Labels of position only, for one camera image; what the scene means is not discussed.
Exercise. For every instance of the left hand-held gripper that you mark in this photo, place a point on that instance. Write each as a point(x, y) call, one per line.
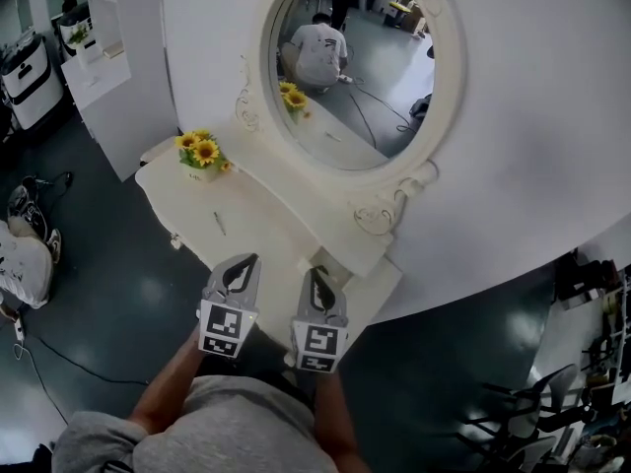
point(224, 328)

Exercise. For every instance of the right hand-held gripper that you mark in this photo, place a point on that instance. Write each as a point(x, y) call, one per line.
point(318, 345)

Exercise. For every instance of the small cream drawer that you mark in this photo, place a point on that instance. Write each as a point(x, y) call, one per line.
point(339, 276)

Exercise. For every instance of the silver pen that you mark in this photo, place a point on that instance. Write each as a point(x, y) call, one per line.
point(220, 223)

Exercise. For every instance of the white vanity table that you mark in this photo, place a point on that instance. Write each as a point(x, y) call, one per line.
point(256, 215)

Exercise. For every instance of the person's left forearm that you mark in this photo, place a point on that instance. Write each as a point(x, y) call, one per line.
point(167, 387)

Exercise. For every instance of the person's right forearm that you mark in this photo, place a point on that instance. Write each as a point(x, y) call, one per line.
point(335, 422)

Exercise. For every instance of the person's white shoe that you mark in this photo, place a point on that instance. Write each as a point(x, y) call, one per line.
point(289, 360)

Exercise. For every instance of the person's black shorts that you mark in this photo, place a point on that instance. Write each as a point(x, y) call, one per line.
point(266, 358)

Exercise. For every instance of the sunflower bouquet in white pot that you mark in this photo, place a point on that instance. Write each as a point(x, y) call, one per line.
point(202, 153)

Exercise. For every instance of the person's grey shirt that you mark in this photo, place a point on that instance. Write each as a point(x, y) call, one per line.
point(222, 426)

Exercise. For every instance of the white low cabinet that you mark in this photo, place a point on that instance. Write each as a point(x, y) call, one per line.
point(113, 131)

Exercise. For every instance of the white power strip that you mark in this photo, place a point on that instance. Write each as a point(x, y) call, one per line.
point(19, 330)

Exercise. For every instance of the black white sneaker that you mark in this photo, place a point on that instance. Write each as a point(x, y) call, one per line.
point(24, 207)

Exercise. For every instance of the black white office chair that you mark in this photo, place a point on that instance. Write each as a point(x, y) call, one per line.
point(557, 387)

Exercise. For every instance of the cluttered storage shelf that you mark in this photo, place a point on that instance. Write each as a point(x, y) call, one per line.
point(601, 323)

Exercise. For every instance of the white service robot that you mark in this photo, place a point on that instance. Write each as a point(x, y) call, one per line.
point(29, 82)

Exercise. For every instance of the small green potted plant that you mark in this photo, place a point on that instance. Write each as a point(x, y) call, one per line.
point(79, 35)

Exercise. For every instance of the tall white shelf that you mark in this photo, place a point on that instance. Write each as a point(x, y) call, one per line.
point(103, 8)

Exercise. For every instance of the oval mirror with cream frame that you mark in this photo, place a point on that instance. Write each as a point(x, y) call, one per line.
point(345, 116)

